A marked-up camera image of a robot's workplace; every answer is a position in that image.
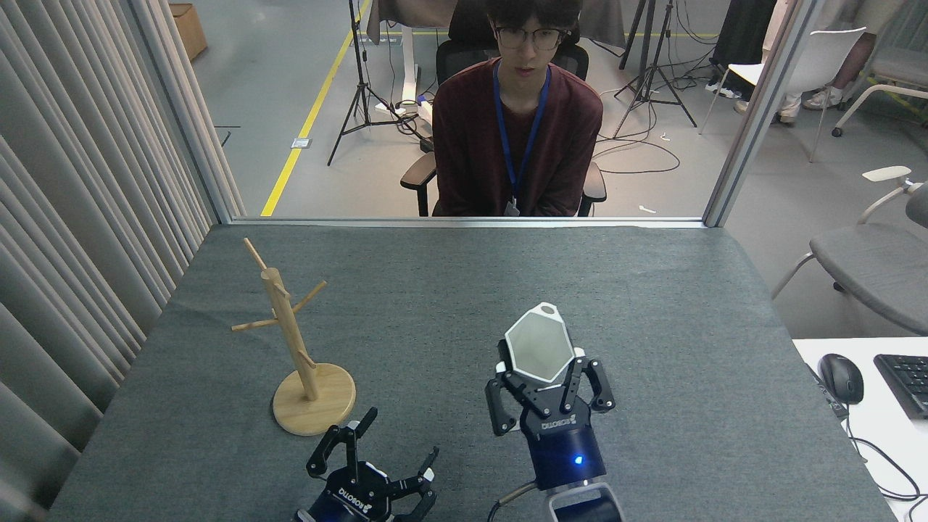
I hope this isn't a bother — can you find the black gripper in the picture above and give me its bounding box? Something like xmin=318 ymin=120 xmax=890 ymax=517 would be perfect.
xmin=296 ymin=407 xmax=441 ymax=522
xmin=485 ymin=355 xmax=616 ymax=490

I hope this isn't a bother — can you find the white hexagonal cup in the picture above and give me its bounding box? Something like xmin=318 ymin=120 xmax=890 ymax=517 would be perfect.
xmin=497 ymin=302 xmax=577 ymax=385

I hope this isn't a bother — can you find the wooden cup rack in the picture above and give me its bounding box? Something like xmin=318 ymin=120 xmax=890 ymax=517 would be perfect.
xmin=231 ymin=237 xmax=357 ymax=436

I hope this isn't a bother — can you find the person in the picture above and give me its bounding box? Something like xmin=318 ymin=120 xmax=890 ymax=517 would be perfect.
xmin=432 ymin=0 xmax=604 ymax=218
xmin=707 ymin=0 xmax=802 ymax=124
xmin=803 ymin=0 xmax=900 ymax=111

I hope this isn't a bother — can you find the black computer mouse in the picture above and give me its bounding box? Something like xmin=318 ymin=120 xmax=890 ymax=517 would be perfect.
xmin=819 ymin=354 xmax=865 ymax=405

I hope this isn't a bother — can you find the white desk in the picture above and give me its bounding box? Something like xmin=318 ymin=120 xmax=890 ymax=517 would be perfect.
xmin=792 ymin=337 xmax=928 ymax=522

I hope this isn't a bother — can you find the black tripod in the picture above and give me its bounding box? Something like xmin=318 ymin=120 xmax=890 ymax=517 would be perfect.
xmin=328 ymin=0 xmax=421 ymax=166
xmin=613 ymin=0 xmax=698 ymax=138

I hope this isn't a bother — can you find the grey chair with white armrest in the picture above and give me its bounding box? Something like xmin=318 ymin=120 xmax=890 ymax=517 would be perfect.
xmin=770 ymin=166 xmax=928 ymax=336

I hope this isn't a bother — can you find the black office chair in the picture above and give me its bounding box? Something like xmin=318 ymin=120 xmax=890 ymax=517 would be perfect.
xmin=400 ymin=0 xmax=607 ymax=218

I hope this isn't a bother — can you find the black keyboard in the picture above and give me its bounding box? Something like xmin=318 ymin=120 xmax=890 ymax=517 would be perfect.
xmin=874 ymin=354 xmax=928 ymax=421

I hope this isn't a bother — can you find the white desk leg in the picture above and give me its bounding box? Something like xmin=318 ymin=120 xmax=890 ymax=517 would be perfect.
xmin=375 ymin=29 xmax=423 ymax=113

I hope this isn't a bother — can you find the beige curtain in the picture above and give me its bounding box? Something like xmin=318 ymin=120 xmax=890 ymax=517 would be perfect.
xmin=0 ymin=0 xmax=251 ymax=522

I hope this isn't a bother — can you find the white plastic chair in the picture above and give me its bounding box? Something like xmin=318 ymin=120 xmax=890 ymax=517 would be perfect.
xmin=700 ymin=28 xmax=867 ymax=162

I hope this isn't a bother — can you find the cardboard box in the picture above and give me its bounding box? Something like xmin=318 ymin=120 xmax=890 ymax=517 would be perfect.
xmin=172 ymin=4 xmax=208 ymax=60

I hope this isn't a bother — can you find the blue lanyard with badge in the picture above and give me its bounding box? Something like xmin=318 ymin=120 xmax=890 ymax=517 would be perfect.
xmin=493 ymin=62 xmax=552 ymax=217

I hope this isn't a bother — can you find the silver post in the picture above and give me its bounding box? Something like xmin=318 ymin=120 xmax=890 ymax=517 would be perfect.
xmin=127 ymin=0 xmax=233 ymax=224
xmin=703 ymin=0 xmax=827 ymax=228

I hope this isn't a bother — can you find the black mouse cable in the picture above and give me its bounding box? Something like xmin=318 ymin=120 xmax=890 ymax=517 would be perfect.
xmin=845 ymin=417 xmax=928 ymax=502

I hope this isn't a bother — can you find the grey chair with white frame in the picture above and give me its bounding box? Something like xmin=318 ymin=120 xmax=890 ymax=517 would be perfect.
xmin=832 ymin=43 xmax=928 ymax=138

